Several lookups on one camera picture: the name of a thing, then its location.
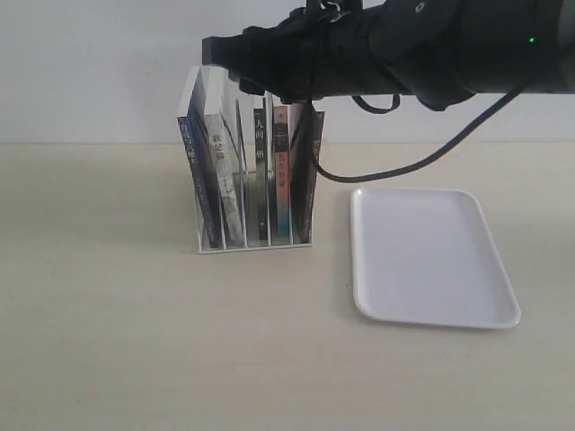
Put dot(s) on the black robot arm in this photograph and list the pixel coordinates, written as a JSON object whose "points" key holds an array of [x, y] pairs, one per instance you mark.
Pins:
{"points": [[441, 52]]}

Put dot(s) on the dark maroon spine book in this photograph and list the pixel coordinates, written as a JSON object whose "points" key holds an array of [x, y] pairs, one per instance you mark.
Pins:
{"points": [[302, 171]]}

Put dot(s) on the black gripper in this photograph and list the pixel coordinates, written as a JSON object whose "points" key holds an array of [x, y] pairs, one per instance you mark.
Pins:
{"points": [[279, 58]]}

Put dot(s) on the blue book with orange arc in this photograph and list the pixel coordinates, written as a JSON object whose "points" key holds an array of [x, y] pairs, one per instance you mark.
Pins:
{"points": [[194, 136]]}

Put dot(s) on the grey white spine book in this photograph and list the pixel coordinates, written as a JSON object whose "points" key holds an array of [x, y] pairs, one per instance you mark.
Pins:
{"points": [[219, 114]]}

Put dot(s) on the red and teal spine book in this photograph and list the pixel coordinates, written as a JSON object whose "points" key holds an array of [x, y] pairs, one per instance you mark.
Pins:
{"points": [[281, 157]]}

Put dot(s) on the white wire book rack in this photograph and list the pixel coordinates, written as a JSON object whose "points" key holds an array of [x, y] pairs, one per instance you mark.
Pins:
{"points": [[245, 180]]}

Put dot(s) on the black book white title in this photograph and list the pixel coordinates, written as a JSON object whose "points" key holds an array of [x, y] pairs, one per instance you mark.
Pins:
{"points": [[260, 141]]}

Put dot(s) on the white plastic tray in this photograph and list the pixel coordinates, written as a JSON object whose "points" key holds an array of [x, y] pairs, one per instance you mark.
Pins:
{"points": [[427, 257]]}

